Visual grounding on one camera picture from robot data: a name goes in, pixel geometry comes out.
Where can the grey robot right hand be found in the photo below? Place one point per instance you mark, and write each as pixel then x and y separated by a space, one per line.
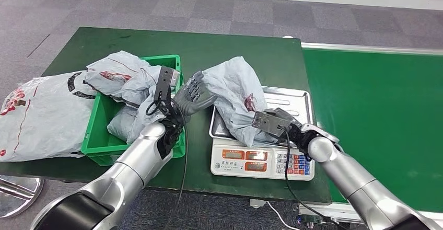
pixel 285 116

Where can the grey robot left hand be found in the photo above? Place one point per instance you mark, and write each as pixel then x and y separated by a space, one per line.
pixel 192 98

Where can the grey parcel with red print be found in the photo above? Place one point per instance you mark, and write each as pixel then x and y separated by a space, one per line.
pixel 232 93
pixel 119 124
pixel 117 72

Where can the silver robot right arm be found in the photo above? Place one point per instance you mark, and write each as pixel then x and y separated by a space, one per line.
pixel 353 180

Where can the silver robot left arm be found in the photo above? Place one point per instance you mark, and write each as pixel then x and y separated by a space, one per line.
pixel 121 180

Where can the green conveyor belt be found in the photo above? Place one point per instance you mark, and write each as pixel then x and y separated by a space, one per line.
pixel 380 100

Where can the steel scale tray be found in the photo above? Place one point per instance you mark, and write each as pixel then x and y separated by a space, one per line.
pixel 294 100

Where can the white electronic scale body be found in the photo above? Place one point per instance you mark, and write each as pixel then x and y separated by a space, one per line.
pixel 235 168

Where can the small white round knob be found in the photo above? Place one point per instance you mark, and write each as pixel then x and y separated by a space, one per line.
pixel 288 36

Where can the white table foot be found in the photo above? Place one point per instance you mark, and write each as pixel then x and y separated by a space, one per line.
pixel 258 203

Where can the green plastic crate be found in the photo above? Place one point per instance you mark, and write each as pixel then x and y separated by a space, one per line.
pixel 100 117

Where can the green circuit board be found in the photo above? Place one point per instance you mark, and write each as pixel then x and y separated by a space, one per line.
pixel 311 220

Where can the large white printed bag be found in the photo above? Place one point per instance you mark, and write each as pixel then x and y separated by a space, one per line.
pixel 41 117

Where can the chrome chair base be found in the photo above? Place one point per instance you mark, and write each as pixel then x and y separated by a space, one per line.
pixel 17 197

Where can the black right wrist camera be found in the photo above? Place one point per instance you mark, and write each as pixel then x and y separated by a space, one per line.
pixel 270 122

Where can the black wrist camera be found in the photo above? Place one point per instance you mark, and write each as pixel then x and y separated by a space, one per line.
pixel 270 122
pixel 164 83

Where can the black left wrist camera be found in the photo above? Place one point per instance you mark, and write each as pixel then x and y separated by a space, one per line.
pixel 164 83

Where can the aluminium conveyor side rail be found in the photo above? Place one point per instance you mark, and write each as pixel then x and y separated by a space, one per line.
pixel 313 208
pixel 363 47

